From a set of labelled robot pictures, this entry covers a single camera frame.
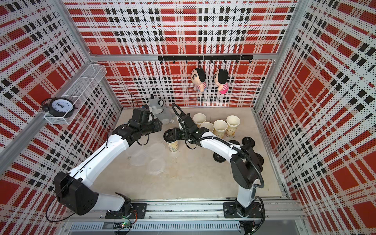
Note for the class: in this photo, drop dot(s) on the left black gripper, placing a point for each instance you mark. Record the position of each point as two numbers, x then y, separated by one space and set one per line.
157 127

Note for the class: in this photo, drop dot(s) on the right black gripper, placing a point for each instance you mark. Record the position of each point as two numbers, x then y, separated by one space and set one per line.
176 131

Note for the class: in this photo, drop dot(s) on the paper milk tea cup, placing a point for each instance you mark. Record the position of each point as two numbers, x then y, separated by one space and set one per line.
173 146

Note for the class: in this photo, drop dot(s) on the black cup lid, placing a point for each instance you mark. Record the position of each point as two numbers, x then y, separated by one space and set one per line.
248 141
169 136
218 158

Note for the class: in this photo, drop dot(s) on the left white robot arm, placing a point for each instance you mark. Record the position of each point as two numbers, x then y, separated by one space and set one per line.
73 189

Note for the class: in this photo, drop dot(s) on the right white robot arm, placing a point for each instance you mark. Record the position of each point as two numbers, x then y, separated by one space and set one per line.
246 164

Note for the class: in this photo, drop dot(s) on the grey husky plush toy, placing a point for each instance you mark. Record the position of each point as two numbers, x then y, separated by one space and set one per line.
160 111

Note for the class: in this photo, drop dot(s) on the hanging doll blue shorts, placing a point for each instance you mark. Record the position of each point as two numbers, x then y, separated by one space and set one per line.
198 78

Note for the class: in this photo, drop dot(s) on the hanging doll pink dress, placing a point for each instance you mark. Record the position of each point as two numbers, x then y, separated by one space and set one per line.
221 81

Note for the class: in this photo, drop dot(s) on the white wire basket shelf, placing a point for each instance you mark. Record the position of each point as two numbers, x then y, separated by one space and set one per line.
79 91

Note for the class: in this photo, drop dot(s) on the black wall clock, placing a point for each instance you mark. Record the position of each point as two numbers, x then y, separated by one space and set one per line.
58 107

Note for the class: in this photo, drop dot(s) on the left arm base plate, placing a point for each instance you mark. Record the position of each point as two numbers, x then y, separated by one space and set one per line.
129 210

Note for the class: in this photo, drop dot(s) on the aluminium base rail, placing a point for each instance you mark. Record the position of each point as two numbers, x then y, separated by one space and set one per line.
196 216

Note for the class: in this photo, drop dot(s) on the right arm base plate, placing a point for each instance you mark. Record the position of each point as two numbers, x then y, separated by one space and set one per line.
235 210

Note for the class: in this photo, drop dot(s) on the black hook rail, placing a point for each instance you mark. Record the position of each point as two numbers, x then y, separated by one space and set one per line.
205 58

